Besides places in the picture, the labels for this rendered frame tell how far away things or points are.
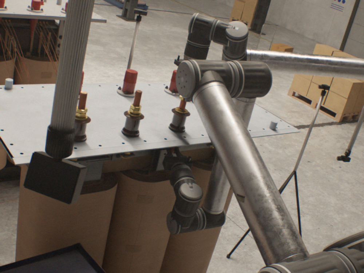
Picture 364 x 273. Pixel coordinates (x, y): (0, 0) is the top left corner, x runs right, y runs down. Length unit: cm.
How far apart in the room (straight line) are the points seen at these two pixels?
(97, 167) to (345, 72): 125
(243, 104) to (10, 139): 95
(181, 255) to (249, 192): 153
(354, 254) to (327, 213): 355
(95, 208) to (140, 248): 48
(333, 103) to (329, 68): 610
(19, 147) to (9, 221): 191
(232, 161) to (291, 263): 39
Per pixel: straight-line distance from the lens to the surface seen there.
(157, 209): 246
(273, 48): 1068
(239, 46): 205
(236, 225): 421
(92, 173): 213
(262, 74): 183
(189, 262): 296
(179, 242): 285
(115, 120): 219
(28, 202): 233
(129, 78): 252
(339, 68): 224
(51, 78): 368
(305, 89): 860
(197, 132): 228
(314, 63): 220
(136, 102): 202
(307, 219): 474
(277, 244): 137
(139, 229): 248
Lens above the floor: 223
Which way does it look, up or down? 23 degrees down
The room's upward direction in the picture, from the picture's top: 14 degrees clockwise
